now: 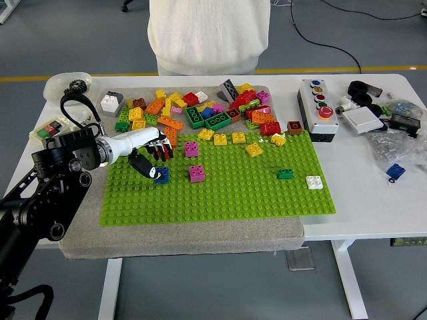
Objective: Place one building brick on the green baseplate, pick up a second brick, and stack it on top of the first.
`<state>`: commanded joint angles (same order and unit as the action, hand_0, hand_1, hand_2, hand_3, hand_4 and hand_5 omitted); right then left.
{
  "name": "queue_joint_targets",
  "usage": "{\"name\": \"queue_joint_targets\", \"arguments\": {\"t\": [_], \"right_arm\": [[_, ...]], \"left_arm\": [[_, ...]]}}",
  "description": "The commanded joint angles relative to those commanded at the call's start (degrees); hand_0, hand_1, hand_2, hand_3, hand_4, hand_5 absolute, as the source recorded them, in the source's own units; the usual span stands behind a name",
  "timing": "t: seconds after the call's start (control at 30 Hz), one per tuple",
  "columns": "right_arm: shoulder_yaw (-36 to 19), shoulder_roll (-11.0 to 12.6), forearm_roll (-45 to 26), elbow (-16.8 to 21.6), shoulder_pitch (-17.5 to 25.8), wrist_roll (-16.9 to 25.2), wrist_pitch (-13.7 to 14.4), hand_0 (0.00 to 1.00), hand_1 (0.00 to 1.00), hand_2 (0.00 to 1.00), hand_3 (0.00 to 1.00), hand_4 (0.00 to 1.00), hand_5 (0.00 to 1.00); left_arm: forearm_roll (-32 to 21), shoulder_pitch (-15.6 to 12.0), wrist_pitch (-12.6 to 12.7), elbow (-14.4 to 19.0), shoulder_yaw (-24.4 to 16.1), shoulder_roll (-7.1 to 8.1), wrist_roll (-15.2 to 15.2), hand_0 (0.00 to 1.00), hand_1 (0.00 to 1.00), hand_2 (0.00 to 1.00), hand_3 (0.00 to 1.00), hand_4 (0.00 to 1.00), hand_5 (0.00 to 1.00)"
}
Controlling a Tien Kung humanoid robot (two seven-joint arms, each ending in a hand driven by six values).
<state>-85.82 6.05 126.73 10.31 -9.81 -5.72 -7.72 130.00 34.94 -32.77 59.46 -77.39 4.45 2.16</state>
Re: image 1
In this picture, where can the tall white brick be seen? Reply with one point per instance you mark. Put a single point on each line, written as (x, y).
(109, 103)

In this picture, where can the grey long brick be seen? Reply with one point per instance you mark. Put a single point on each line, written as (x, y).
(229, 88)

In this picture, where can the grey-brown mat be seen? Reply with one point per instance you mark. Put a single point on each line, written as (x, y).
(200, 241)

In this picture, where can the black tape roll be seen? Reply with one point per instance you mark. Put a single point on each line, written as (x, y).
(362, 99)
(357, 87)
(375, 110)

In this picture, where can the white plastic bowl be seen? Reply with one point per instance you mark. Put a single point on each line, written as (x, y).
(53, 85)

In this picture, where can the small yellow brick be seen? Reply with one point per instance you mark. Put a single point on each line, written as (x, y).
(129, 103)

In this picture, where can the red building brick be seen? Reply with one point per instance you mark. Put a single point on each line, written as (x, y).
(262, 109)
(161, 154)
(246, 97)
(270, 129)

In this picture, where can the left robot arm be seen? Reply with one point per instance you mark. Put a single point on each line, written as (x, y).
(73, 146)

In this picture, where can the pink building brick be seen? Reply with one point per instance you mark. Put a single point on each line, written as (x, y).
(218, 107)
(192, 149)
(263, 96)
(197, 174)

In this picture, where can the orange building brick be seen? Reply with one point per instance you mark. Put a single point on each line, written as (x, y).
(155, 106)
(173, 131)
(263, 117)

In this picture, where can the white table leg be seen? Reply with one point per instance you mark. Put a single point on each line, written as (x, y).
(110, 290)
(350, 283)

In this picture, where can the white push-button control box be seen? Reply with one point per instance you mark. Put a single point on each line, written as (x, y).
(317, 116)

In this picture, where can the clear bag with blue parts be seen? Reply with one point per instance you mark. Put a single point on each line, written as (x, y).
(405, 107)

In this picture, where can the small pink brick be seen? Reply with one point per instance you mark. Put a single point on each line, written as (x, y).
(177, 110)

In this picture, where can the brown building brick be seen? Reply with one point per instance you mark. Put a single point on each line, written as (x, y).
(140, 103)
(295, 128)

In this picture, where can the black gear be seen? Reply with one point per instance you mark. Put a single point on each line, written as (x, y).
(70, 90)
(78, 86)

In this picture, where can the white pipe fitting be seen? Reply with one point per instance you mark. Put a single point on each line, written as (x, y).
(85, 117)
(345, 104)

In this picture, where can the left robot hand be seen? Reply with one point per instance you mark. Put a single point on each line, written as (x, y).
(136, 141)

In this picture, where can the white building brick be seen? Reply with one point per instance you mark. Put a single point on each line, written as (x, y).
(315, 182)
(202, 96)

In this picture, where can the small dark green brick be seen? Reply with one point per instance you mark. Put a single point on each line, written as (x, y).
(285, 174)

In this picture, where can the long orange brick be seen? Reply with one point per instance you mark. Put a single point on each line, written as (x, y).
(171, 122)

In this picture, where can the blue building brick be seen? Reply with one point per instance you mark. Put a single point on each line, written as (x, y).
(164, 174)
(207, 113)
(396, 170)

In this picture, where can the black chair base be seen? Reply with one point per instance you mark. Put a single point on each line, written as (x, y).
(125, 6)

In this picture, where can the small dark block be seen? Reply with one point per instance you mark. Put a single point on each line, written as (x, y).
(375, 91)

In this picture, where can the upturned brown brick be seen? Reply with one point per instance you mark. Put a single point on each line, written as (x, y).
(233, 115)

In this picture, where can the table height controller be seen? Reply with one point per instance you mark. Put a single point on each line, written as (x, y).
(408, 241)

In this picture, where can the white red-green switch box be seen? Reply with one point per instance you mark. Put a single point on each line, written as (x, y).
(48, 128)

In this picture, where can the black power adapter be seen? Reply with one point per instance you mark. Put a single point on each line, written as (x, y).
(405, 121)

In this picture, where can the clear bag of screws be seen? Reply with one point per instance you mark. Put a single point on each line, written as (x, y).
(393, 146)

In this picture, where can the person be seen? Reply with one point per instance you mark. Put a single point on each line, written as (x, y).
(208, 33)

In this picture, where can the green studded baseplate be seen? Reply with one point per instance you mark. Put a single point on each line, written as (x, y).
(250, 196)

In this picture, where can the green plastic clip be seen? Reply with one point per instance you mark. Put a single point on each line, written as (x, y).
(386, 110)

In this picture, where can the upturned red brick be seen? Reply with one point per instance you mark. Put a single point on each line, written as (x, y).
(191, 99)

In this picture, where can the yellow building brick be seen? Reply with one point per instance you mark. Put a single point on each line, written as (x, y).
(239, 138)
(254, 150)
(136, 114)
(245, 88)
(166, 111)
(221, 139)
(160, 94)
(205, 105)
(279, 140)
(205, 134)
(174, 97)
(181, 103)

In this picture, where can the lime green brick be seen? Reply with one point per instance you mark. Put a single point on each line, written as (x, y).
(151, 119)
(251, 124)
(124, 115)
(248, 107)

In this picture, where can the white furniture frame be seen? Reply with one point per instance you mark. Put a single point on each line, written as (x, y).
(6, 13)

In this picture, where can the upturned dark green brick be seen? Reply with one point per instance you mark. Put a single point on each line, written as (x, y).
(194, 117)
(218, 121)

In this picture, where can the white wall switch plate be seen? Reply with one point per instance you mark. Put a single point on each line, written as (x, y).
(362, 120)

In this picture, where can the upturned yellow brick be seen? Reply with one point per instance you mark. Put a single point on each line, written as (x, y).
(139, 124)

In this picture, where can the grey building brick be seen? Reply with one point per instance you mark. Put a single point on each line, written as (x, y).
(119, 100)

